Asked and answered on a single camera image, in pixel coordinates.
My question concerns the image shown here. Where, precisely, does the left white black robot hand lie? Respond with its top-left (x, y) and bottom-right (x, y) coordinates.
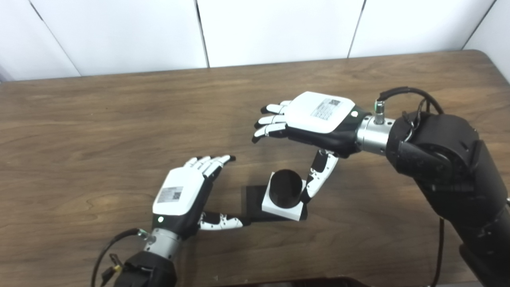
top-left (152, 155), bottom-right (245, 240)

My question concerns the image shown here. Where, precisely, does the white square piece with hole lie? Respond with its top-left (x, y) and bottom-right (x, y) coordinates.
top-left (261, 179), bottom-right (308, 221)

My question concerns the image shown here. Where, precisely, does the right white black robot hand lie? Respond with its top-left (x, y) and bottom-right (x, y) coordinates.
top-left (252, 91), bottom-right (372, 204)

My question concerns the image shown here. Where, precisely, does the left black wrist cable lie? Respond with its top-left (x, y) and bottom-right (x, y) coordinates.
top-left (91, 228), bottom-right (155, 287)

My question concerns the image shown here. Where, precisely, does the black peg with square base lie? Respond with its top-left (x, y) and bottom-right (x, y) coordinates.
top-left (244, 169), bottom-right (308, 223)

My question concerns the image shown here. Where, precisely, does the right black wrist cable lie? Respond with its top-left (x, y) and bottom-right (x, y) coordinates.
top-left (374, 86), bottom-right (445, 287)

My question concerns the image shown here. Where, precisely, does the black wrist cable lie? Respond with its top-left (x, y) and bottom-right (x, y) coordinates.
top-left (374, 86), bottom-right (445, 287)
top-left (91, 228), bottom-right (155, 287)

